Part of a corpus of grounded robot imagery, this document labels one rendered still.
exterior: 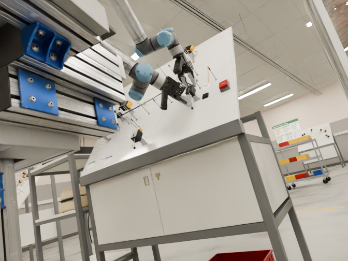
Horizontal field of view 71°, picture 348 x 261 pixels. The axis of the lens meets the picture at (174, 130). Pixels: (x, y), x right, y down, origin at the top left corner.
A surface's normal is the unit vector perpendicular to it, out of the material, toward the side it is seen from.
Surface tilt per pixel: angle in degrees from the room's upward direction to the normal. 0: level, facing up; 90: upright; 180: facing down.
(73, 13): 180
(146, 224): 90
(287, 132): 90
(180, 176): 90
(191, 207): 90
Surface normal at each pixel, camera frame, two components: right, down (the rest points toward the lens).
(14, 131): 0.90, -0.30
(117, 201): -0.53, -0.07
